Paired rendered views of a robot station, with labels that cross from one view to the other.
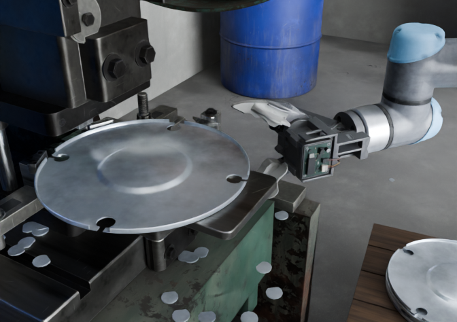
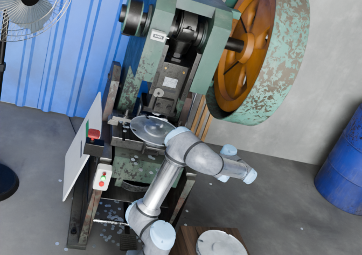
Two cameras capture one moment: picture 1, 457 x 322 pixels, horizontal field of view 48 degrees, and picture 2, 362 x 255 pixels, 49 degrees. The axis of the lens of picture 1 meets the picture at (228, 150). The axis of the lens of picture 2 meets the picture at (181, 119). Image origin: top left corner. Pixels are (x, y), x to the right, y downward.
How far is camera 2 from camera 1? 162 cm
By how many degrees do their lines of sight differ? 37
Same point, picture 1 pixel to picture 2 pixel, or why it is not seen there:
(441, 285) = (217, 245)
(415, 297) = (206, 239)
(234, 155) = not seen: hidden behind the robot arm
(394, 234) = (236, 234)
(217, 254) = (155, 161)
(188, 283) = (142, 158)
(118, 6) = (171, 95)
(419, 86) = not seen: hidden behind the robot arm
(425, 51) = (223, 152)
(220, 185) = (159, 142)
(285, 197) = (188, 170)
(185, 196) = (151, 138)
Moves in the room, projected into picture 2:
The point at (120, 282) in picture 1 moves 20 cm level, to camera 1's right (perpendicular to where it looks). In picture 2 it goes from (132, 147) to (152, 169)
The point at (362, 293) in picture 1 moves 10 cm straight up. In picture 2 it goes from (199, 228) to (204, 215)
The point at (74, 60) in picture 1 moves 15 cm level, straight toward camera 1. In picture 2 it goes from (153, 99) to (135, 104)
